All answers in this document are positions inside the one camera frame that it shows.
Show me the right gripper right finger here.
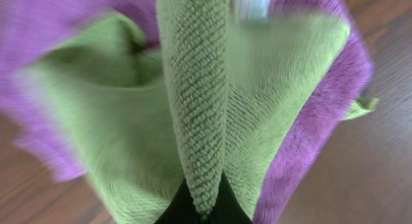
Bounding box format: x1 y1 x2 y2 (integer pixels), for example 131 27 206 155
211 173 252 224

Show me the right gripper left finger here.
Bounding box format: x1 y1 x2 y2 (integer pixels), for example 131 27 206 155
154 179 200 224

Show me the green microfiber cloth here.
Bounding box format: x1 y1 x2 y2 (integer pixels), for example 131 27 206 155
14 0 350 223

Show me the purple microfiber cloth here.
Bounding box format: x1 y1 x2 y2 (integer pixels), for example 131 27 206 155
1 0 372 223

